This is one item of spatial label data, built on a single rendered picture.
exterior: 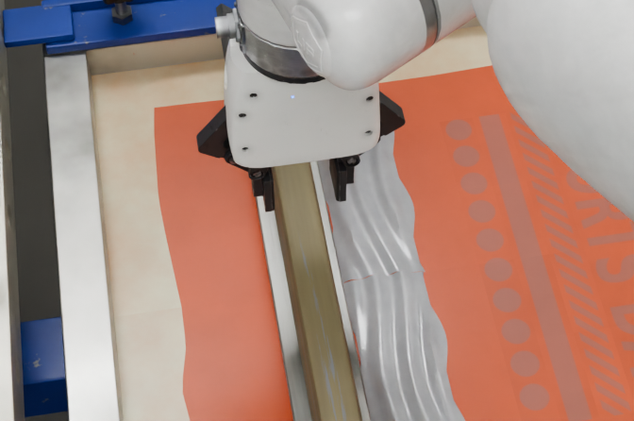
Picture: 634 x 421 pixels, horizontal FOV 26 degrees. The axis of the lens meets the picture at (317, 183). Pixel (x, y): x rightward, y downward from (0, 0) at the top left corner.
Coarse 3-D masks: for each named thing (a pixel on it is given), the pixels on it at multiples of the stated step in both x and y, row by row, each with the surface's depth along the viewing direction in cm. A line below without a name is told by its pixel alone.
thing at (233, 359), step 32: (448, 288) 112; (480, 288) 112; (192, 320) 110; (224, 320) 110; (256, 320) 110; (448, 320) 110; (480, 320) 110; (192, 352) 109; (224, 352) 109; (256, 352) 109; (448, 352) 109; (480, 352) 109; (192, 384) 107; (224, 384) 107; (256, 384) 107; (480, 384) 107; (192, 416) 106; (224, 416) 106; (256, 416) 106; (288, 416) 106; (480, 416) 106; (512, 416) 106; (608, 416) 106
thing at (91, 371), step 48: (96, 48) 122; (144, 48) 123; (192, 48) 124; (48, 96) 119; (96, 144) 119; (96, 192) 113; (96, 240) 111; (96, 288) 108; (96, 336) 106; (96, 384) 103
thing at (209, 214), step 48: (432, 96) 124; (480, 96) 124; (192, 144) 120; (432, 144) 120; (192, 192) 118; (240, 192) 118; (432, 192) 118; (192, 240) 115; (240, 240) 115; (432, 240) 115; (192, 288) 112; (240, 288) 112
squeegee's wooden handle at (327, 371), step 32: (288, 192) 105; (288, 224) 103; (320, 224) 103; (288, 256) 102; (320, 256) 102; (320, 288) 100; (320, 320) 98; (320, 352) 97; (320, 384) 96; (352, 384) 96; (320, 416) 94; (352, 416) 94
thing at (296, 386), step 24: (312, 168) 114; (264, 216) 111; (264, 240) 110; (336, 264) 109; (288, 288) 107; (336, 288) 107; (288, 312) 106; (288, 336) 105; (288, 360) 104; (288, 384) 103; (360, 384) 103; (360, 408) 102
